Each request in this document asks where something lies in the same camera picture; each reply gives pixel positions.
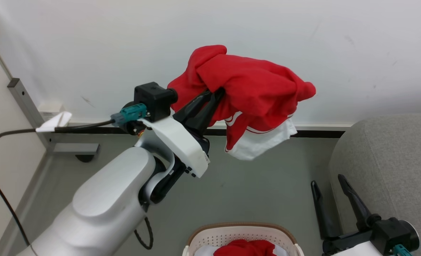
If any red and white garment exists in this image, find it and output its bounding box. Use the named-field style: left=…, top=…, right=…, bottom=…
left=167, top=45, right=316, bottom=161

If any grey fabric sofa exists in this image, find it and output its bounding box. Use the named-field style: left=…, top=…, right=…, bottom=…
left=329, top=113, right=421, bottom=256

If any teal left cable connector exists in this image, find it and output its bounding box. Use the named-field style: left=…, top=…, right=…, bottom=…
left=111, top=103, right=148, bottom=126

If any teal cable connector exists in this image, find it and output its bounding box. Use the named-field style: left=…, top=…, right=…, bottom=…
left=393, top=244, right=414, bottom=256
left=111, top=103, right=148, bottom=126

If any long black left arm cable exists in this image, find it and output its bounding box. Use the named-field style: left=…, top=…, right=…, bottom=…
left=0, top=120, right=116, bottom=246

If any white wall socket box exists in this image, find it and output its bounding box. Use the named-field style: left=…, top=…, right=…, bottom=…
left=38, top=103, right=67, bottom=122

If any white perforated laundry basket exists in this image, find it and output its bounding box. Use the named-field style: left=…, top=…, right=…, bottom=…
left=182, top=223, right=305, bottom=256

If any short looped black cable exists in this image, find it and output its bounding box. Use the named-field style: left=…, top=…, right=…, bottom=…
left=134, top=217, right=154, bottom=250

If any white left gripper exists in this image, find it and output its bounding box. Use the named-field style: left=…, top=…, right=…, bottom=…
left=121, top=87, right=226, bottom=178

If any white cable tag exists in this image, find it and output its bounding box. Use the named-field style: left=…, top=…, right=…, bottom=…
left=36, top=111, right=73, bottom=133

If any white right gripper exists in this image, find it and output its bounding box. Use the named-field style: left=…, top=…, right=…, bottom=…
left=310, top=174, right=393, bottom=256

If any plain red garment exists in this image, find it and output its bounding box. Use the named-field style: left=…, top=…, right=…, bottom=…
left=213, top=239, right=277, bottom=256

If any grey metal frame post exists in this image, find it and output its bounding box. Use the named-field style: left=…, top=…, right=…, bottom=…
left=7, top=78, right=100, bottom=155

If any teal right cable connector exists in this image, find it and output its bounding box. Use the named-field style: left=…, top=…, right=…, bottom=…
left=393, top=244, right=414, bottom=256

